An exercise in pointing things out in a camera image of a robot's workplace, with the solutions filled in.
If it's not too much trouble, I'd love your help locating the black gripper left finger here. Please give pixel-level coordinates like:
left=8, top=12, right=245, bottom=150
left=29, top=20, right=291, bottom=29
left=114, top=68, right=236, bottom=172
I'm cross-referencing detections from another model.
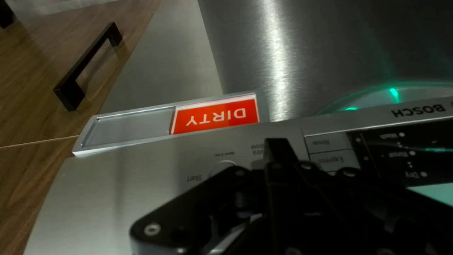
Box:
left=129, top=136, right=281, bottom=255

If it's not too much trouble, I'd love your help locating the red dirty sign magnet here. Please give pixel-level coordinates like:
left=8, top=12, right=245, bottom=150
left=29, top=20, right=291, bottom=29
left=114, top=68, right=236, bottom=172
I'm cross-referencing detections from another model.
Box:
left=71, top=91, right=262, bottom=159

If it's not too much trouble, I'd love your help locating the stainless steel dishwasher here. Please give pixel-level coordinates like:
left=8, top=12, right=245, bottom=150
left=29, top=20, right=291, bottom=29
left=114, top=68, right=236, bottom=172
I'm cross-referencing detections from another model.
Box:
left=23, top=0, right=453, bottom=255

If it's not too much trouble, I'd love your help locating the wooden drawer cabinet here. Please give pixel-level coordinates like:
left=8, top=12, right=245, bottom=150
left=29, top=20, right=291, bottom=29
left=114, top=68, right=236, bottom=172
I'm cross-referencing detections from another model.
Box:
left=0, top=0, right=165, bottom=255

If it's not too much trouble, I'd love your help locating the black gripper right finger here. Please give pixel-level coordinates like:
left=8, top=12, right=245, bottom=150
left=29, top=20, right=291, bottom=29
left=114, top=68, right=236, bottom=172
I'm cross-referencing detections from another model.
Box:
left=278, top=138, right=453, bottom=255

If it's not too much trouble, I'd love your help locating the black cabinet handle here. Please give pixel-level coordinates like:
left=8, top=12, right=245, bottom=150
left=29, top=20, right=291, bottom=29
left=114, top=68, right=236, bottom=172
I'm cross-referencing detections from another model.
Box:
left=53, top=22, right=125, bottom=114

